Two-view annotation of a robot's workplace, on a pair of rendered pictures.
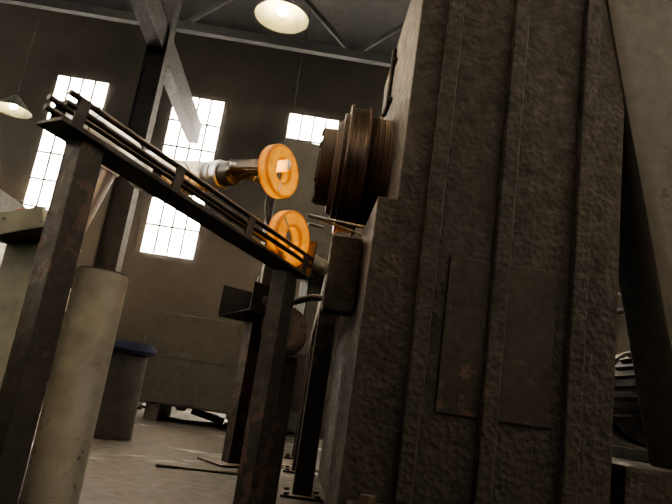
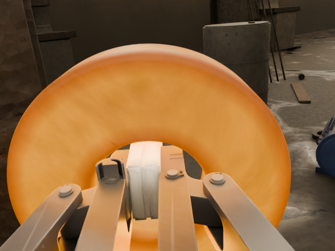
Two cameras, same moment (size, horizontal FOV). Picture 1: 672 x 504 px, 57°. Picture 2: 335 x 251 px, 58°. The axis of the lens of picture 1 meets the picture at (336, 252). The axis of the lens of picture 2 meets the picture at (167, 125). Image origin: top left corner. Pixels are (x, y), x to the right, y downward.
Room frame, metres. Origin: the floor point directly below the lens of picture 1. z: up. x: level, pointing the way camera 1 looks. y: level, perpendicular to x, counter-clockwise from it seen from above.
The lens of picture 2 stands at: (1.74, 0.33, 1.00)
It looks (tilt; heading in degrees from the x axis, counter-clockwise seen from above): 20 degrees down; 238
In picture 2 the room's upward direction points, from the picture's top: 4 degrees counter-clockwise
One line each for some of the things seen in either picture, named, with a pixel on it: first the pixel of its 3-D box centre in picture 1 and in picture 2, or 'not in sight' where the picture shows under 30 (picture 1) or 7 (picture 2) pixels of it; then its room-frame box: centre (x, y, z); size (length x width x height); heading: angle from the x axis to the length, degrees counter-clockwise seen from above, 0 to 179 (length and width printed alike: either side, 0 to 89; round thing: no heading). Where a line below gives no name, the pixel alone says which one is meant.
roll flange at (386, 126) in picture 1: (373, 174); not in sight; (2.13, -0.09, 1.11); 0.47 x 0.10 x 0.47; 2
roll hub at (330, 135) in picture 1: (324, 166); not in sight; (2.12, 0.09, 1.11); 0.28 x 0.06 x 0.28; 2
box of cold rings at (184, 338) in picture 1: (216, 371); not in sight; (4.85, 0.77, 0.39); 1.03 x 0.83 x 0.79; 96
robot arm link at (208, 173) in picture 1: (217, 175); not in sight; (1.79, 0.39, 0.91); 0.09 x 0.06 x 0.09; 147
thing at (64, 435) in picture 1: (77, 381); not in sight; (1.46, 0.54, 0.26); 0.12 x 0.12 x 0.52
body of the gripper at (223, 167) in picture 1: (236, 172); not in sight; (1.75, 0.33, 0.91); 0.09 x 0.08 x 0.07; 57
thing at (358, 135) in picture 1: (350, 171); not in sight; (2.13, -0.01, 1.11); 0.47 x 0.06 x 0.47; 2
